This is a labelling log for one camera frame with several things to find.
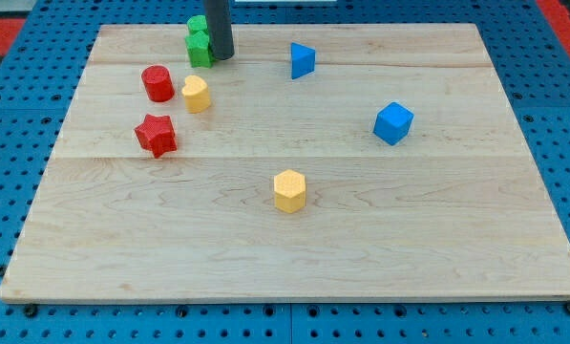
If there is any yellow hexagon block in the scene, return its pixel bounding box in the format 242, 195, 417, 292
273, 169, 306, 213

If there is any light wooden board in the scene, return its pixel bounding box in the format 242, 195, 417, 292
0, 24, 570, 304

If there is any blue triangular prism block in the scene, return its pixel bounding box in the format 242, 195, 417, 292
290, 42, 316, 79

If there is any yellow heart block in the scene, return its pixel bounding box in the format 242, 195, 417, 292
181, 75, 212, 114

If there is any blue cube block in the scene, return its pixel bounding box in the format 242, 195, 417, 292
372, 102, 414, 145

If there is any red star block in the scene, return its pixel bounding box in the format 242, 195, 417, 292
135, 114, 178, 159

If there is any red cylinder block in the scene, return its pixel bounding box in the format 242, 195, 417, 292
141, 65, 175, 102

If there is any green star block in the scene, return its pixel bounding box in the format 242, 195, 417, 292
185, 31, 213, 68

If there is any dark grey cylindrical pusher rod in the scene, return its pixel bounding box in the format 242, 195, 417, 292
202, 0, 235, 60

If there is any green round block behind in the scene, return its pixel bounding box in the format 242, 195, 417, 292
186, 14, 208, 35

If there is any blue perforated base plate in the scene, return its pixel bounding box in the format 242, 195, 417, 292
0, 1, 570, 343

